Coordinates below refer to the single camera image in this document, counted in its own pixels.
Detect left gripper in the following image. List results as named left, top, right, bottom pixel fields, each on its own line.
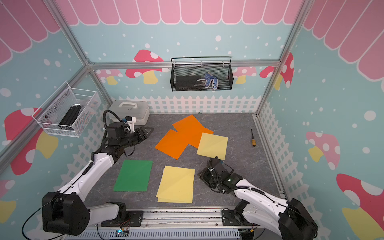
left=119, top=126, right=154, bottom=149

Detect yellow paper sheet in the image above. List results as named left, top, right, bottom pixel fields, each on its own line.
left=156, top=166, right=195, bottom=204
left=197, top=133, right=228, bottom=160

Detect green paper sheet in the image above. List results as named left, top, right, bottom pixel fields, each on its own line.
left=114, top=160, right=153, bottom=192

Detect yellow paper sheet bottom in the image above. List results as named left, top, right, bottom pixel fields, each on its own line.
left=197, top=133, right=228, bottom=160

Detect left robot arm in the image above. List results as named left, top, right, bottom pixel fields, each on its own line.
left=39, top=110, right=154, bottom=238

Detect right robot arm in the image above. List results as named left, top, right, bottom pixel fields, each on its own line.
left=199, top=157, right=319, bottom=240

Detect white plastic storage box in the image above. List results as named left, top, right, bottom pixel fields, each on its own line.
left=109, top=100, right=150, bottom=126

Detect orange paper sheet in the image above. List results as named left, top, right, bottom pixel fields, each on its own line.
left=155, top=130, right=188, bottom=160
left=173, top=115, right=214, bottom=148

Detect black box in mesh basket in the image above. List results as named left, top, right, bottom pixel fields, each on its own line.
left=173, top=76, right=203, bottom=92

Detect black item in white basket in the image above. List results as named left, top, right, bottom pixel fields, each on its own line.
left=58, top=104, right=82, bottom=131

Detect blue white item in basket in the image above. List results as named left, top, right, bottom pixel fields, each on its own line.
left=197, top=73, right=219, bottom=90

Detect small green circuit board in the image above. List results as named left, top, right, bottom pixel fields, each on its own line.
left=115, top=229, right=130, bottom=238

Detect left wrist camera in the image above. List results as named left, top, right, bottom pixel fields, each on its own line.
left=124, top=116, right=136, bottom=133

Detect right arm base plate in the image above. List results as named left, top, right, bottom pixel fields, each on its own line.
left=221, top=208, right=250, bottom=226

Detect screwdriver with wooden handle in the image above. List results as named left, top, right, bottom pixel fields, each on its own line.
left=251, top=130, right=256, bottom=147

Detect aluminium front rail frame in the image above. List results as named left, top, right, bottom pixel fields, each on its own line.
left=55, top=206, right=313, bottom=240

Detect white wire basket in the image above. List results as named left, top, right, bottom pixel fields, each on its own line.
left=32, top=82, right=102, bottom=138

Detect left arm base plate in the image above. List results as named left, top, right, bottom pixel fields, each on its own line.
left=101, top=211, right=144, bottom=227

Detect black wire mesh basket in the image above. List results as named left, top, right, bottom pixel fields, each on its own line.
left=170, top=56, right=234, bottom=92

